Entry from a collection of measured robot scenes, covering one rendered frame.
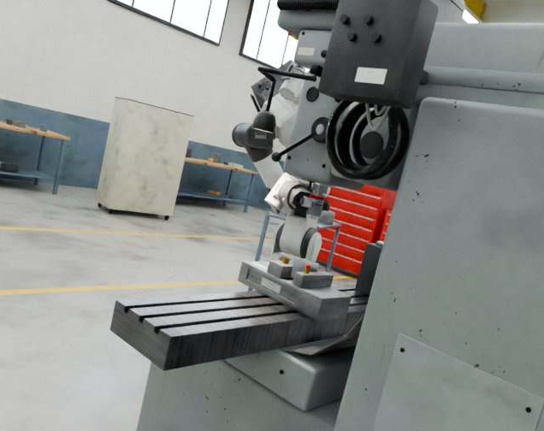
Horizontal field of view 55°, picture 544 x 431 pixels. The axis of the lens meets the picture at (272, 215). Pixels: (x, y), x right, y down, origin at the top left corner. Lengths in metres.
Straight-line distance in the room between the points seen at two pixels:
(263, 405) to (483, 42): 1.09
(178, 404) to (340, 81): 1.17
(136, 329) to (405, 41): 0.86
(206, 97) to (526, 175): 10.06
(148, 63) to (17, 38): 2.28
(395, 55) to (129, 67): 8.94
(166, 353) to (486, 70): 0.94
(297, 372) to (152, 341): 0.41
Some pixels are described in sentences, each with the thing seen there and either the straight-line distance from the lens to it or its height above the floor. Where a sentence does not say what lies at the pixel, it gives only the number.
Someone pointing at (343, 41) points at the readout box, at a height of 1.63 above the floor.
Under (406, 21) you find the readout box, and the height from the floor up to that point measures 1.67.
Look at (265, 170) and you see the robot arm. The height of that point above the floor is 1.29.
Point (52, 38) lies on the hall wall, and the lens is 9.26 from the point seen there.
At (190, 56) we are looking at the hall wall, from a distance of 10.65.
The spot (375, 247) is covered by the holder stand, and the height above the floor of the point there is 1.11.
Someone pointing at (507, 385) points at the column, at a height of 1.05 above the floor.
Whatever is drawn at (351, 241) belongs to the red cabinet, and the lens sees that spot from 6.93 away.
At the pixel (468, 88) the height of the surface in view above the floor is 1.61.
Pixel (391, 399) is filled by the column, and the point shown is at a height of 0.91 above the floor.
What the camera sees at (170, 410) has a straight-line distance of 1.87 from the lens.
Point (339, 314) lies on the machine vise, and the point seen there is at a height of 0.94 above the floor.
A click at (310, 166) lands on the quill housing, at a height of 1.35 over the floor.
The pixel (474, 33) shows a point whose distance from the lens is 1.34.
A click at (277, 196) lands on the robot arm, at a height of 1.23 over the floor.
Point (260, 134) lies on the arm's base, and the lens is 1.95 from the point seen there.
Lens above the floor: 1.37
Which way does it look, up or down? 7 degrees down
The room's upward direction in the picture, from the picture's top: 13 degrees clockwise
